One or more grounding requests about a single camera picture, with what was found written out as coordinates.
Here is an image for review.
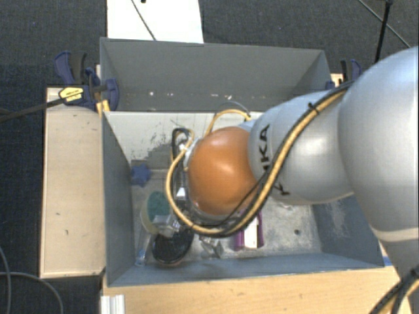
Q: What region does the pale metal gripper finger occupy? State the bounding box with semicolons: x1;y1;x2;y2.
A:
151;215;183;239
198;235;225;258

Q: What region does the black round lid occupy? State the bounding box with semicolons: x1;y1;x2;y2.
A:
151;228;195;267

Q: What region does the purple and white packet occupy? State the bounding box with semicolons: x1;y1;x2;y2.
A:
232;210;265;251

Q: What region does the blue toy figure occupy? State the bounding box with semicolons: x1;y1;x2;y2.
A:
130;162;153;187

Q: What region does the pale wood board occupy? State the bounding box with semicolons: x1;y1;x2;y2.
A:
39;88;107;279

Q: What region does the grey metal bin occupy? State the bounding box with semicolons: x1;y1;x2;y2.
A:
99;37;386;288

